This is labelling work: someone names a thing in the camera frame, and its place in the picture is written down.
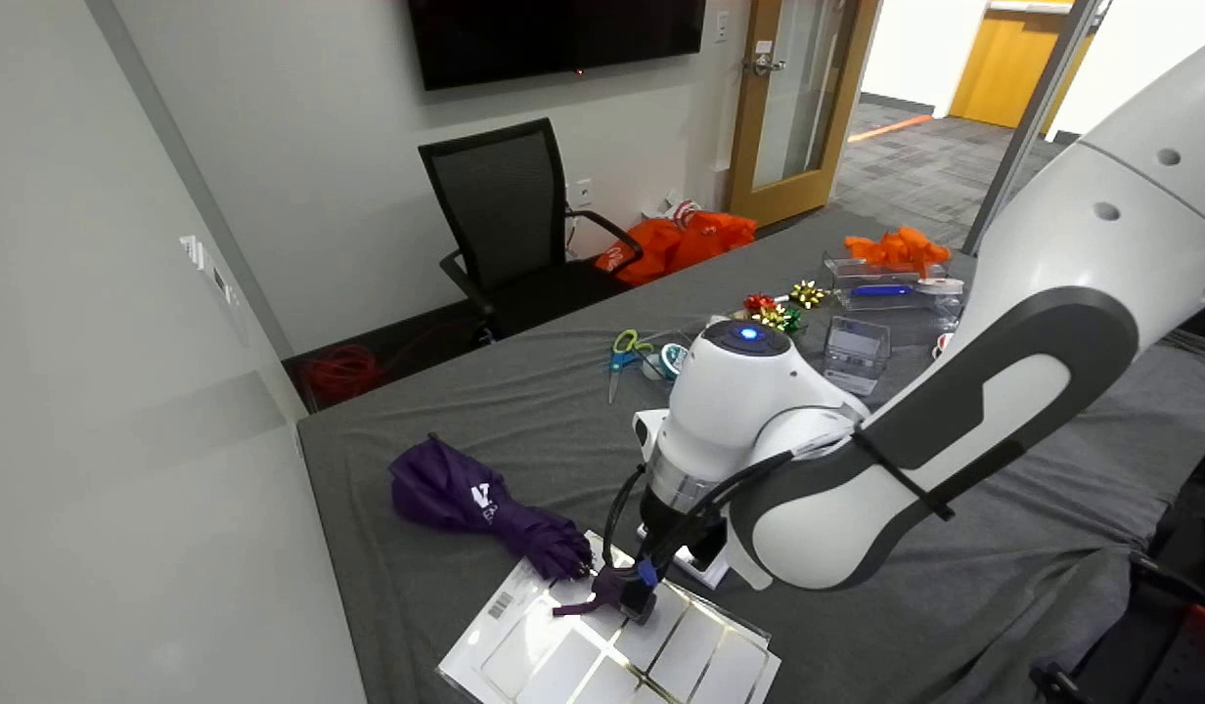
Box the yellow wooden door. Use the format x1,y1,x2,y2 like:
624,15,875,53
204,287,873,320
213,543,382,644
948,2,1085,131

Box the wooden glass door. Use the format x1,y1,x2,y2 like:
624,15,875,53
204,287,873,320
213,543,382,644
725,0,888,229

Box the clear plastic blister pack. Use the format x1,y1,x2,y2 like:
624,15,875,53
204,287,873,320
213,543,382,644
822,317,894,401

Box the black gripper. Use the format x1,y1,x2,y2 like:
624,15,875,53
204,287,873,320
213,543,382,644
629,486,732,619

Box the black mesh office chair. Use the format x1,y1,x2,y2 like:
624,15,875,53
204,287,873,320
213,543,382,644
414,114,644,343

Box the orange plastic bag pile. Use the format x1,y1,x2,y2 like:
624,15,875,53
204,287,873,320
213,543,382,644
594,208,761,290

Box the clear container with markers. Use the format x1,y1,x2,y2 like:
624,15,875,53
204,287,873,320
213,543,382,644
828,253,965,320

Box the grey table cloth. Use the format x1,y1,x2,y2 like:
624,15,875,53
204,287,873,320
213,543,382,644
294,198,1205,704

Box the black white product box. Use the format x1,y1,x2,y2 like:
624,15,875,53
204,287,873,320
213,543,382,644
671,543,735,594

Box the red coiled cable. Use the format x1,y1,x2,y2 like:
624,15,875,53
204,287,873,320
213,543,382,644
296,341,392,405

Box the green handled scissors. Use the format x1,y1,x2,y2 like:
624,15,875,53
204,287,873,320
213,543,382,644
601,324,658,393

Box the small orange fabric pile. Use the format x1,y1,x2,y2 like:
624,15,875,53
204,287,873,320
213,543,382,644
842,221,953,277

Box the yellow green gift bow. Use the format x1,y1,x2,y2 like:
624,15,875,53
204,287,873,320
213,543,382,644
786,272,832,317

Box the black wall television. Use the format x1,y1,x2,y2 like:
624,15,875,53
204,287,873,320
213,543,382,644
402,0,712,92

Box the grey metal pole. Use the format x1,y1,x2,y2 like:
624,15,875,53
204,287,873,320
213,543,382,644
957,0,1114,259

